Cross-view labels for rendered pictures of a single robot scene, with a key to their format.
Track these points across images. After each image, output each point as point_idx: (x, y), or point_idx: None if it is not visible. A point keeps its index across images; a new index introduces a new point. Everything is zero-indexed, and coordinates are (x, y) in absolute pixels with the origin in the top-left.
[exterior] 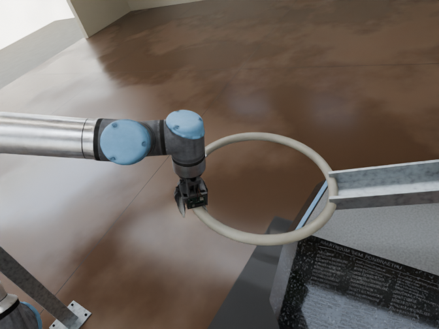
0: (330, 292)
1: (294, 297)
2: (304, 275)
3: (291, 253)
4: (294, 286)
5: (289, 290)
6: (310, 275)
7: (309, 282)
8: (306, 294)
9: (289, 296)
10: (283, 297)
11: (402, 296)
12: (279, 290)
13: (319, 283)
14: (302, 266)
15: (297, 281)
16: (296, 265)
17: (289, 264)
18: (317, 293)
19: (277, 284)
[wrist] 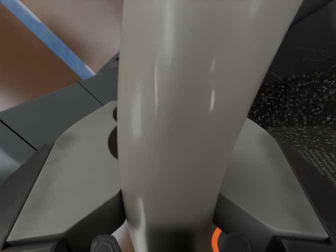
0: (326, 173)
1: (277, 138)
2: (318, 144)
3: (334, 108)
4: (289, 136)
5: (278, 130)
6: (326, 150)
7: (314, 150)
8: (295, 149)
9: (272, 132)
10: (265, 127)
11: None
12: (265, 108)
13: (325, 162)
14: (328, 138)
15: (300, 137)
16: (322, 131)
17: (314, 115)
18: (309, 160)
19: (269, 96)
